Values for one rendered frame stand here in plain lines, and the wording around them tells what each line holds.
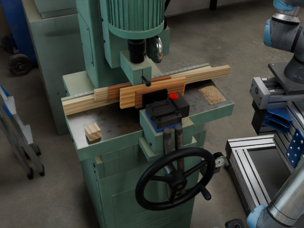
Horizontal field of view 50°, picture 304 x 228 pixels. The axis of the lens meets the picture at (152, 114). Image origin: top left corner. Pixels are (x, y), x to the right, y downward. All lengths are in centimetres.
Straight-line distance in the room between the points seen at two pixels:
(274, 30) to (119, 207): 100
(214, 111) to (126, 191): 47
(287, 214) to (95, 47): 86
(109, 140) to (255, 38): 278
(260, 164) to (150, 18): 127
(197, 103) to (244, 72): 188
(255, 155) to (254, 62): 139
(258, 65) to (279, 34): 170
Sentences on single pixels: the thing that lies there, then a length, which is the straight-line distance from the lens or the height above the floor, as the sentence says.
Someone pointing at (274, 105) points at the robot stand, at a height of 70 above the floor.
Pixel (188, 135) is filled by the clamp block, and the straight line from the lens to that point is 109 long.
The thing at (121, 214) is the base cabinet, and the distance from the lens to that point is 146.
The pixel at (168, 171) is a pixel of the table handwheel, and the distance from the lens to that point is 110.
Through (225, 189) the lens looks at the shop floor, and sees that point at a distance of 212.
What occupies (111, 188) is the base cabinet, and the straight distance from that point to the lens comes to 130.
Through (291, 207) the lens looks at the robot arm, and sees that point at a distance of 91.
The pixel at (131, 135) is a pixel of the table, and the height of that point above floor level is 89.
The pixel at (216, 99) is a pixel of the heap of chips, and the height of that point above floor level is 91.
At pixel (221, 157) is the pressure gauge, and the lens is 135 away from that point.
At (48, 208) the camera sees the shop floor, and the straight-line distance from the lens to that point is 207.
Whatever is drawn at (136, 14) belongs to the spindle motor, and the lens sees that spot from 97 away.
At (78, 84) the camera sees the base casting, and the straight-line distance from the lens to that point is 151.
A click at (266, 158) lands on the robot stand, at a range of 207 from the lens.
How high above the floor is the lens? 169
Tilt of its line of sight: 42 degrees down
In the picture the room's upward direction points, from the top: 1 degrees clockwise
